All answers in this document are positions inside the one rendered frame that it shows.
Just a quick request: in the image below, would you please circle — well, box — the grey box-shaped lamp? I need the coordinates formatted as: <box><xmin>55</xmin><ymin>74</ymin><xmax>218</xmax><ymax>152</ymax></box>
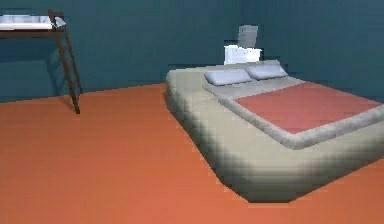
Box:
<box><xmin>238</xmin><ymin>24</ymin><xmax>259</xmax><ymax>49</ymax></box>

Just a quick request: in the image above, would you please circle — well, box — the large beige bed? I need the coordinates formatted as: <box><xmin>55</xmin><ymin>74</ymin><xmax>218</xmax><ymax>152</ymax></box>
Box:
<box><xmin>165</xmin><ymin>59</ymin><xmax>384</xmax><ymax>204</ymax></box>

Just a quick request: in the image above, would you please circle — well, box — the pale lilac pillow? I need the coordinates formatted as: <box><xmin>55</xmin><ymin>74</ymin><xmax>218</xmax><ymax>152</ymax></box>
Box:
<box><xmin>244</xmin><ymin>63</ymin><xmax>289</xmax><ymax>81</ymax></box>
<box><xmin>203</xmin><ymin>68</ymin><xmax>253</xmax><ymax>87</ymax></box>

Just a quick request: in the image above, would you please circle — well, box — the red blanket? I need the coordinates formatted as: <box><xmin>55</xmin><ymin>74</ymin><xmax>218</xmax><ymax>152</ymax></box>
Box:
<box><xmin>234</xmin><ymin>81</ymin><xmax>383</xmax><ymax>135</ymax></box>

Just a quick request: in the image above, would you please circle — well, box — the dark brown loft bed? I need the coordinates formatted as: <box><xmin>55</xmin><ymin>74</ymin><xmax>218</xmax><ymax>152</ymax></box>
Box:
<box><xmin>0</xmin><ymin>8</ymin><xmax>83</xmax><ymax>115</ymax></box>

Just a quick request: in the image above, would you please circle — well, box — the white bedside cabinet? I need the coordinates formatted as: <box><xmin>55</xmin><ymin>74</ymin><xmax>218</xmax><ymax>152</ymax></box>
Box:
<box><xmin>223</xmin><ymin>44</ymin><xmax>263</xmax><ymax>66</ymax></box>

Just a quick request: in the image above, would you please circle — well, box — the white loft bed mattress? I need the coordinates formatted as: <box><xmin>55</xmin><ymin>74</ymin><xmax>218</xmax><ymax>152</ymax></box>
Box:
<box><xmin>0</xmin><ymin>14</ymin><xmax>67</xmax><ymax>31</ymax></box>

